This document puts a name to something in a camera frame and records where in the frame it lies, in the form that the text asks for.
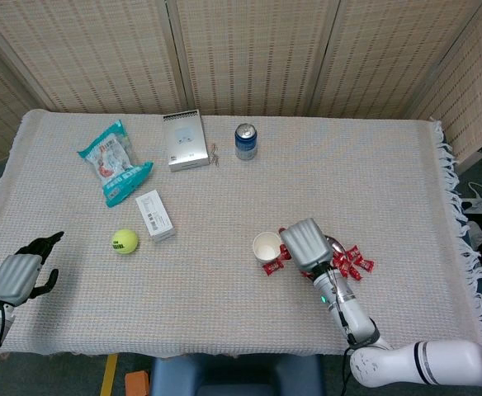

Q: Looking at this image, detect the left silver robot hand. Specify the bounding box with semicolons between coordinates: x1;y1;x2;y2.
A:
0;230;65;307

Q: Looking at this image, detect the yellow floor tape strip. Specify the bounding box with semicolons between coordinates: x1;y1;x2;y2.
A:
99;354;119;396

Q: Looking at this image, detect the blue soda can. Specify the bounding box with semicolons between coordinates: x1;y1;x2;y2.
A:
234;122;258;162

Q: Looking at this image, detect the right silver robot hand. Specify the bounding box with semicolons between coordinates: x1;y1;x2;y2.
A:
277;217;334;278

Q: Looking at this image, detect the orange block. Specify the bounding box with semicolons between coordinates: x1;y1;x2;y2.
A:
124;370;150;396

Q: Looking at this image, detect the yellow tennis ball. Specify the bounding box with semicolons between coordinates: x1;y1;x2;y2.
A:
111;229;139;256

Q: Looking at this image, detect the white paper cup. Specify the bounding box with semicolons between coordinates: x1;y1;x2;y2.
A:
252;231;282;267

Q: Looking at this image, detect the teal snack bag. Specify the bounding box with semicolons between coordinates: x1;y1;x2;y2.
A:
77;119;154;209

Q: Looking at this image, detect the white clamp stand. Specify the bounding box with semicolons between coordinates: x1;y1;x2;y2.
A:
460;196;482;215

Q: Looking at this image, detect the silver grey flat box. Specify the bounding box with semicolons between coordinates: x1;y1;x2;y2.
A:
162;109;210;173

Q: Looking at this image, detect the silver metal bowl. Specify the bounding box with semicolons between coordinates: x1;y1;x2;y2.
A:
325;233;345;255

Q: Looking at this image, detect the beige waffle-weave tablecloth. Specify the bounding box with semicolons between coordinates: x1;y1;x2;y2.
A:
0;107;482;361

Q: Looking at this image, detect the small white barcode box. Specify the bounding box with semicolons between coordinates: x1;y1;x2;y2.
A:
135;189;177;243

